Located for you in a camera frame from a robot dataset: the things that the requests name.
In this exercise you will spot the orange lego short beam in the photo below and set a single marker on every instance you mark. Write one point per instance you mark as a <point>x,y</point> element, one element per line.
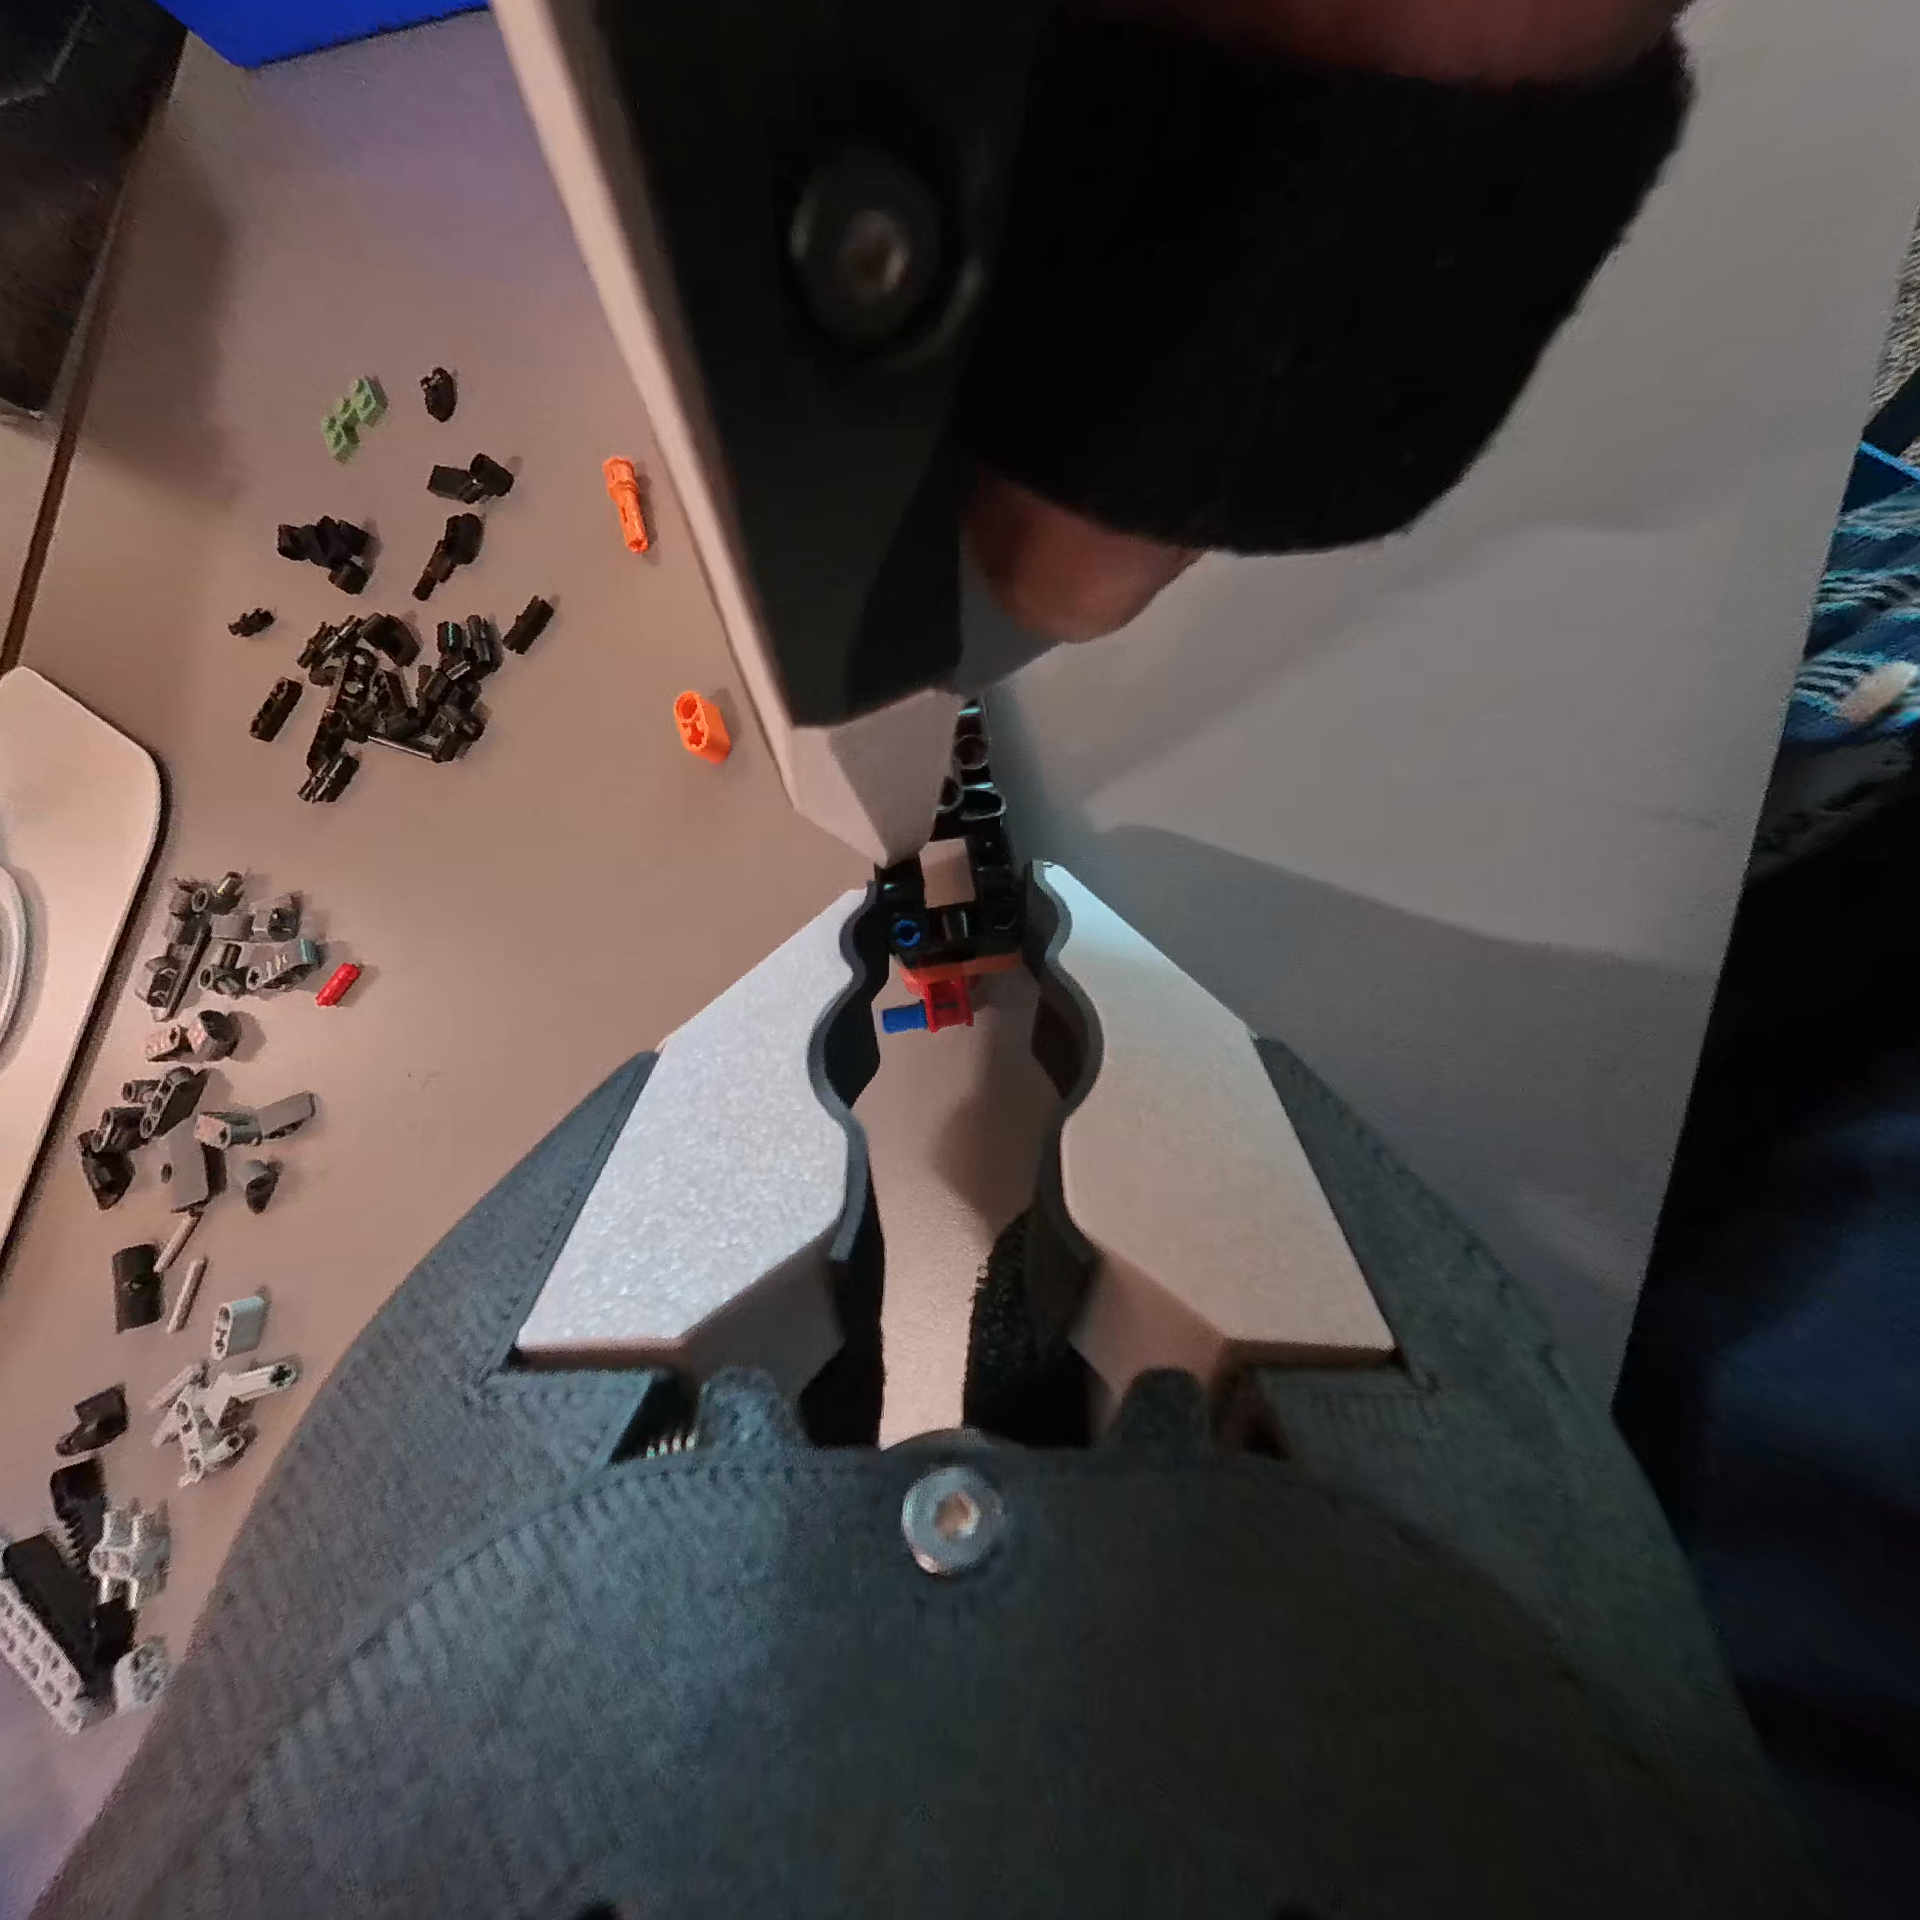
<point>702,726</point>

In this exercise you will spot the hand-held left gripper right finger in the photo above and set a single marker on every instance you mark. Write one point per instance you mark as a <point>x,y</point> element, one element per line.
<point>1216,1185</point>

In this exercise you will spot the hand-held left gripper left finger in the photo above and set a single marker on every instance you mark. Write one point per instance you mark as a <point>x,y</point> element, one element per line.
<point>703,1185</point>

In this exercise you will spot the blue plastic bin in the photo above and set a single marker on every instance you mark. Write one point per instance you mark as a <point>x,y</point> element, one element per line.
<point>331,24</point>

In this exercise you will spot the red lego pin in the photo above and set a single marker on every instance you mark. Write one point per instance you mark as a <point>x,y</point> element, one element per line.
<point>341,982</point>

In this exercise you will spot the pile of black lego pieces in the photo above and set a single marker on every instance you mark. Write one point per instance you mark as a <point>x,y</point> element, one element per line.
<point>375,662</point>

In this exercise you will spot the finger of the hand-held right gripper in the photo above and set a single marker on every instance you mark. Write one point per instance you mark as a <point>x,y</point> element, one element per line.
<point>989,654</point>
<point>885,796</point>

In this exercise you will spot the pile of grey lego pieces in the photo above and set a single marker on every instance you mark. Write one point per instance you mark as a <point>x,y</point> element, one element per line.
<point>181,1111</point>

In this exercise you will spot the orange lego pin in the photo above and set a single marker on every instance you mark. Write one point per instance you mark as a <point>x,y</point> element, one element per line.
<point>629,504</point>

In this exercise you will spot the dark navy t-shirt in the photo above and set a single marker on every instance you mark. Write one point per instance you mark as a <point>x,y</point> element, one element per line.
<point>1802,1349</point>

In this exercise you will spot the black lego frame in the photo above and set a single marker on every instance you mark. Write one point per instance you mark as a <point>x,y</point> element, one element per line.
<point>985,819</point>

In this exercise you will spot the white booklet stand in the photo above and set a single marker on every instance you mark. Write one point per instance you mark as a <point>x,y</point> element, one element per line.
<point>75,931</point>

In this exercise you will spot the person's right hand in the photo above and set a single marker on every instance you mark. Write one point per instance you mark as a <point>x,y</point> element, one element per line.
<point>1073,578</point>

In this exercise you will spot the green lego piece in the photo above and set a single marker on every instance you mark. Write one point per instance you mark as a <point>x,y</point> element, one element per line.
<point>353,419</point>

